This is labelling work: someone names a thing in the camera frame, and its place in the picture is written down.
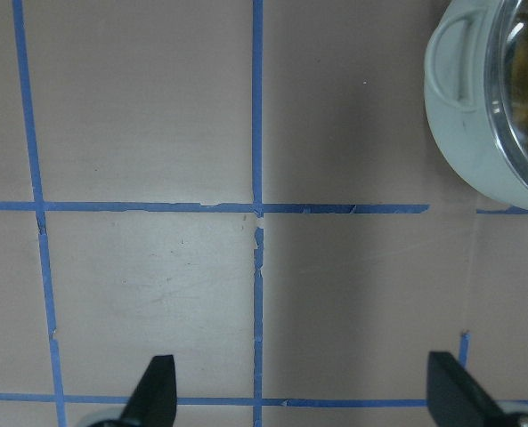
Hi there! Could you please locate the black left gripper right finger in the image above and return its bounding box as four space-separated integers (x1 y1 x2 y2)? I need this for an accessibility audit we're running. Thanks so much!
426 351 513 427

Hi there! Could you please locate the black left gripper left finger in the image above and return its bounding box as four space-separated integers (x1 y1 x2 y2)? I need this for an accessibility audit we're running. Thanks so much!
118 355 176 427

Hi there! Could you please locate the glass pot lid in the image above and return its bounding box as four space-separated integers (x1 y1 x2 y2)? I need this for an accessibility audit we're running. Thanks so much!
484 1 528 189

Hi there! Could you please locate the pale green cooking pot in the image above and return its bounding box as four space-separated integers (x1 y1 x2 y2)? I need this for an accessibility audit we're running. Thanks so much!
424 1 528 211

